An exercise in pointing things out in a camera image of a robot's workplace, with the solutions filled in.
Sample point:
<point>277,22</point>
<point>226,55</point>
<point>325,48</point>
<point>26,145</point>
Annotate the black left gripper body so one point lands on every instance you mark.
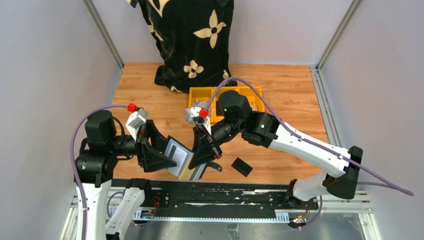
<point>140,141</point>

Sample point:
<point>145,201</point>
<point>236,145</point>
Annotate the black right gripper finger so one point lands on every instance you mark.
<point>202,154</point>
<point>199,146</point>

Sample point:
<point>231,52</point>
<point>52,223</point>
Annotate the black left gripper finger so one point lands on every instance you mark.
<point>157,140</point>
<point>155,160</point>

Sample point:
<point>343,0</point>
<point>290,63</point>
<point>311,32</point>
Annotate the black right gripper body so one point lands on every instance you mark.
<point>220,132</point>

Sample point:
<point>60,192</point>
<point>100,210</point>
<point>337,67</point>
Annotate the black credit card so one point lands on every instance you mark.
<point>242,167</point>

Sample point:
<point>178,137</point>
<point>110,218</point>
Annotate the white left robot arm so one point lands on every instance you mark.
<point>107,142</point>

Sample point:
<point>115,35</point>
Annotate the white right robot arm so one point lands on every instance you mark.
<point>339,176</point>

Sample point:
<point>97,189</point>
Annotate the yellow plastic bin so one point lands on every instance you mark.
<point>226,96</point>

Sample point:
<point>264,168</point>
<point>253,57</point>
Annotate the black floral blanket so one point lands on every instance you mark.
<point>192,37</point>

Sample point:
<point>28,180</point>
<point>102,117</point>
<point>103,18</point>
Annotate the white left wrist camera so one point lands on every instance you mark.
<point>136,119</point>

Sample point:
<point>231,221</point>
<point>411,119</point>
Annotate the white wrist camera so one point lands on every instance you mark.
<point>136,119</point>
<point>198,116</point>

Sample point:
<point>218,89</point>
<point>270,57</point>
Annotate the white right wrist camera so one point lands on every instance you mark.
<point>198,116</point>

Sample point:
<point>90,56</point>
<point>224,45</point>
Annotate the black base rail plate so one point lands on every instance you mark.
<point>220,201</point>

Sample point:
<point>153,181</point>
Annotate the aluminium frame rail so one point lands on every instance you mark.
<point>99,24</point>

